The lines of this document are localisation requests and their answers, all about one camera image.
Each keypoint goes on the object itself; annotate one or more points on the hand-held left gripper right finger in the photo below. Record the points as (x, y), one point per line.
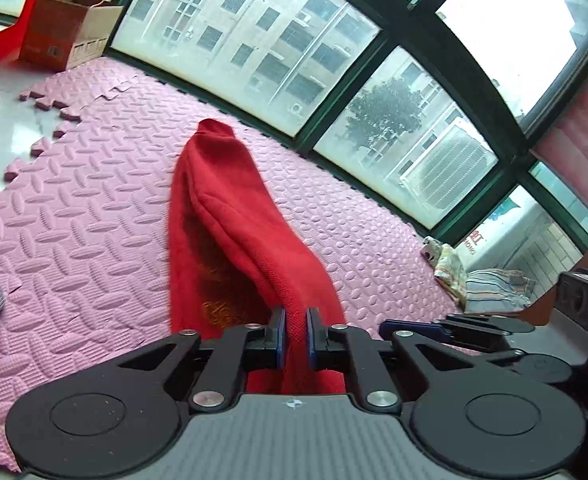
(313, 338)

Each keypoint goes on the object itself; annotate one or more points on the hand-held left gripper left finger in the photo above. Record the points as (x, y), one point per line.
(279, 338)

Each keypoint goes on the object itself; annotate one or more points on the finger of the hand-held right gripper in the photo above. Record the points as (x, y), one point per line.
(413, 329)
(488, 321)

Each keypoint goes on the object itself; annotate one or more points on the red knitted garment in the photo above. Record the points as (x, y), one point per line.
(234, 240)

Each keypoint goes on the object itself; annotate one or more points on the striped folded cloth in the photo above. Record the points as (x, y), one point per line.
(498, 290)

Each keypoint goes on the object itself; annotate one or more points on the floral folded cloth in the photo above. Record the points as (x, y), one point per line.
(443, 262)

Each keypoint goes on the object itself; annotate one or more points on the pink curtain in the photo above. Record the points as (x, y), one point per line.
(581, 130)

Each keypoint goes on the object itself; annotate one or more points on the pink foam floor mat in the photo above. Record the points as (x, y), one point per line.
(104, 220)

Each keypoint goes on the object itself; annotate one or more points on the dark green window frame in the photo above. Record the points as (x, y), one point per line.
(398, 35)

